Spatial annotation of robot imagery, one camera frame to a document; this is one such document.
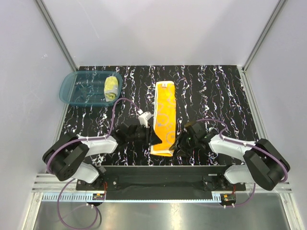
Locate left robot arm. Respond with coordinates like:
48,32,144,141
42,123,162,190

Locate orange connector box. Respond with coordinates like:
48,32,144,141
222,194,236,204
93,193,106,200

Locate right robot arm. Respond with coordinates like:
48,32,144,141
169,120,290,191

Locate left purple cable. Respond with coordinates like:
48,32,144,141
45,97,144,227

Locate grey yellow frog towel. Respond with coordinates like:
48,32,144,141
104,76,119,102

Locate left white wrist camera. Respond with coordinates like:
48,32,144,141
137,109,153,128

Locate right orange connector box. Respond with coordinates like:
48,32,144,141
222,194,236,204

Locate aluminium frame rail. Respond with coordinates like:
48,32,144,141
31,173,293,204

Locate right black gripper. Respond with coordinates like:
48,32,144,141
169,129,198,158

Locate grey orange towel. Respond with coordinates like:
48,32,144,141
150,81,177,157

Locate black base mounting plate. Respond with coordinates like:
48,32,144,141
78,166,233,190

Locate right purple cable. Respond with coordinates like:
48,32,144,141
194,118,290,208

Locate left orange connector box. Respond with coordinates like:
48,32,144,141
93,193,106,200

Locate blue transparent plastic container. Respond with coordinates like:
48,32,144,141
59,70,123,107

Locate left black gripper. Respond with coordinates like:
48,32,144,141
127,123,162,146

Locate purple cable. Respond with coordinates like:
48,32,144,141
194,118,290,208
45,97,144,227

